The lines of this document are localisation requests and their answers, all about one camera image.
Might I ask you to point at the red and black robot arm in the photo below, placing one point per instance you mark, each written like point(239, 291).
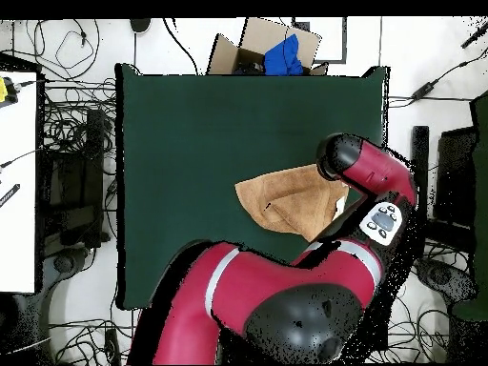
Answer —
point(267, 282)

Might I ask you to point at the orange terry towel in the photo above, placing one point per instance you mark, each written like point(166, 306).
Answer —
point(289, 198)

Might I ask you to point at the brown cardboard box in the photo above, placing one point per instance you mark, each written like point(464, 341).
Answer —
point(228, 57)

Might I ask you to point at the white desk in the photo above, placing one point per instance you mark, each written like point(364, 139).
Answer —
point(17, 190)

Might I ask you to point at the blue cloth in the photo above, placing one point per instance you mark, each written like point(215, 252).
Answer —
point(282, 57)

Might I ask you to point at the dark green table cloth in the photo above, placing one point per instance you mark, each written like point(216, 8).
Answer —
point(190, 152)

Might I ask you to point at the yellow and black device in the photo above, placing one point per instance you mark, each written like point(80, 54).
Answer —
point(5, 91)

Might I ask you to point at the black equipment stand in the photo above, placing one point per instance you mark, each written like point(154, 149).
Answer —
point(76, 183)
point(453, 179)

